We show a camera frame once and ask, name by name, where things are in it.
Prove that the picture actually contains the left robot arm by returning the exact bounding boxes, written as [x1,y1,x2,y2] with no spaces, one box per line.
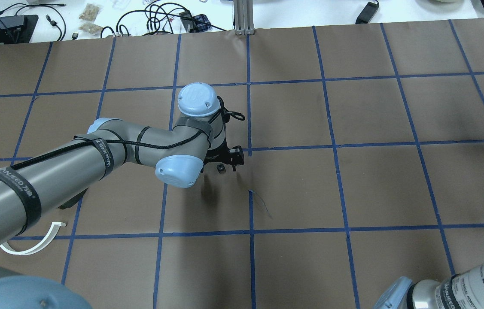
[0,82,245,309]

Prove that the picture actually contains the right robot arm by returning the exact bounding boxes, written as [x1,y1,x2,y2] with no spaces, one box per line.
[373,264,484,309]

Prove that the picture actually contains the small black bearing gear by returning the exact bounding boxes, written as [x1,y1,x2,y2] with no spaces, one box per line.
[216,164,225,173]

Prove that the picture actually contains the black cable bundle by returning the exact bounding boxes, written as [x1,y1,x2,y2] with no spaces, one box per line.
[100,2,228,38]

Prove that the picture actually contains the white curved plastic bracket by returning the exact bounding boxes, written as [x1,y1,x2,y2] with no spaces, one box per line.
[0,221,67,256]

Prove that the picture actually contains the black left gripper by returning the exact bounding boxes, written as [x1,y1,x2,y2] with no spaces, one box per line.
[206,144,244,172]

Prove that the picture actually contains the black power adapter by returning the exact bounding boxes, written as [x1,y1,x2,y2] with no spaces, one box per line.
[354,0,380,24]

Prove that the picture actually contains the green brake shoe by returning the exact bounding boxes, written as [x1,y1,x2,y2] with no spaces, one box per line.
[58,189,87,210]

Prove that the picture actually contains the aluminium frame post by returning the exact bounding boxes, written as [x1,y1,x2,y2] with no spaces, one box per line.
[232,0,255,36]

